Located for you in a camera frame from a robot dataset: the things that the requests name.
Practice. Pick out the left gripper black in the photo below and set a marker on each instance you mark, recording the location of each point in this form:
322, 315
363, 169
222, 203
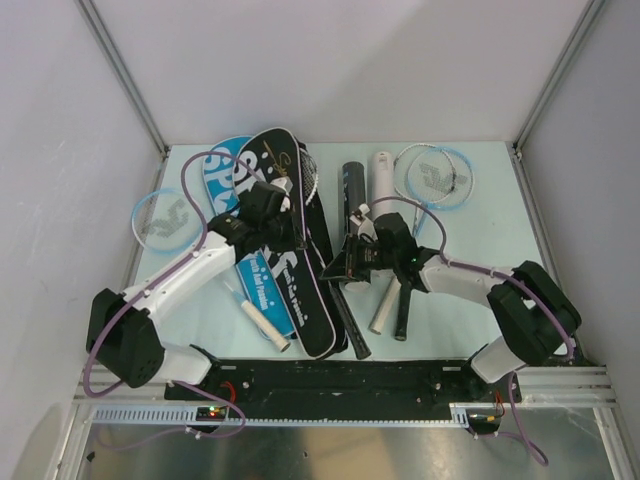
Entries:
293, 241

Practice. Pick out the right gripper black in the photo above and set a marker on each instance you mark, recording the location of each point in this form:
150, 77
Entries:
347, 263

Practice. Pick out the white racket black grip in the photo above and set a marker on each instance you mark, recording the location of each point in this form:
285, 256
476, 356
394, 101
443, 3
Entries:
350, 320

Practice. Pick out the black racket bag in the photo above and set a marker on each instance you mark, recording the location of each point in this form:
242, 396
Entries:
268, 155

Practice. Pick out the white shuttlecock tube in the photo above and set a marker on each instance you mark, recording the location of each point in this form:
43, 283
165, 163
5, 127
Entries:
381, 176

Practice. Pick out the black shuttlecock tube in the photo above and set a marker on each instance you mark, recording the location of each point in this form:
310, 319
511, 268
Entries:
354, 194

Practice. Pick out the light blue racket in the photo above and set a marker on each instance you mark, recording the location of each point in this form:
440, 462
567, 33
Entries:
464, 186
165, 222

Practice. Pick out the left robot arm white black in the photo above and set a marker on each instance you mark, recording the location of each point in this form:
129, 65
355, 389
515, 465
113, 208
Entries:
123, 329

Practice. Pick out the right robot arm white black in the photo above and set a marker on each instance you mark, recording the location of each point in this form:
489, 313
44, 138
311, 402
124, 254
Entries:
533, 314

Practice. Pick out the blue racket bag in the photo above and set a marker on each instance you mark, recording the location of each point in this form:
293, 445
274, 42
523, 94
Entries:
253, 271

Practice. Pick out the white racket on black bag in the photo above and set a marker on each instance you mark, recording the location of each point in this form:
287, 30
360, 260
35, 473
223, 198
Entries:
310, 175

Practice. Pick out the white racket right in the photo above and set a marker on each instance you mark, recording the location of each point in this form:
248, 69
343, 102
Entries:
427, 176

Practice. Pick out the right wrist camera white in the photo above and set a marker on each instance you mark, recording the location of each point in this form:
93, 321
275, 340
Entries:
360, 223

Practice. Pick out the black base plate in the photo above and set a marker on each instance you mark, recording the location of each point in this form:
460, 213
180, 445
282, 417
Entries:
335, 390

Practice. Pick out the left circuit board with wires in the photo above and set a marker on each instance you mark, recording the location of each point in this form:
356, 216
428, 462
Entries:
217, 413

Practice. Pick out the circuit board with wires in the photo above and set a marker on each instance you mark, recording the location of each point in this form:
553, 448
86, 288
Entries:
217, 413
486, 425

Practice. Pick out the right circuit board with wires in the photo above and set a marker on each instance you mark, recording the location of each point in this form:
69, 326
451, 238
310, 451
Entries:
486, 425

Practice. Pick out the aluminium frame rail front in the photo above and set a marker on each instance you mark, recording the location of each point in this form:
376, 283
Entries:
171, 404

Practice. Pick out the left frame post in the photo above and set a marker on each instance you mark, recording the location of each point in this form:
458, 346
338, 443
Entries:
114, 58

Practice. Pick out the frame post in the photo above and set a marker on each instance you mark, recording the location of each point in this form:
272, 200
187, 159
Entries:
114, 58
568, 55

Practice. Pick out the right frame post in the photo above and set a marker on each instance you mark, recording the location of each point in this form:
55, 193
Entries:
568, 55

